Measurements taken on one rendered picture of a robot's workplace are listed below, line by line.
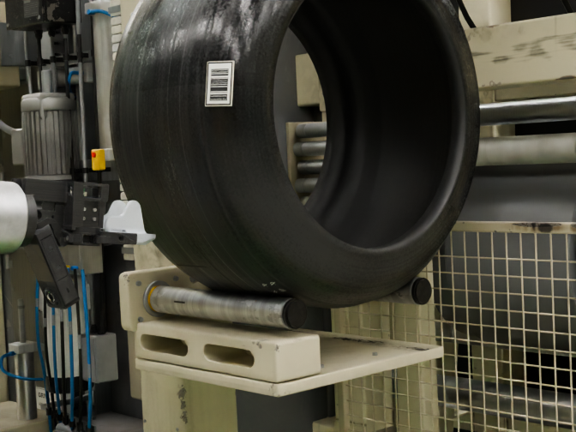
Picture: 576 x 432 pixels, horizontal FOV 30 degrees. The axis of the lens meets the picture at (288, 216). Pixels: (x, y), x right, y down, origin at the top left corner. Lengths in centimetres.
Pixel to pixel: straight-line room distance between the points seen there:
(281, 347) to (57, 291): 34
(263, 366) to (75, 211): 37
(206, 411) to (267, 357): 42
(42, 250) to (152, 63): 33
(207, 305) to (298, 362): 20
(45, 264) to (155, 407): 65
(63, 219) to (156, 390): 63
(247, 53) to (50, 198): 32
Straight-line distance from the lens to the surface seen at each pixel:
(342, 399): 219
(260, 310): 158
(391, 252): 163
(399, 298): 177
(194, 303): 171
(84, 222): 141
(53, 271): 139
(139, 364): 182
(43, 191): 138
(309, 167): 218
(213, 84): 144
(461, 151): 176
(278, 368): 154
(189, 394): 192
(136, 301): 180
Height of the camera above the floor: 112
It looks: 3 degrees down
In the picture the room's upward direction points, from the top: 3 degrees counter-clockwise
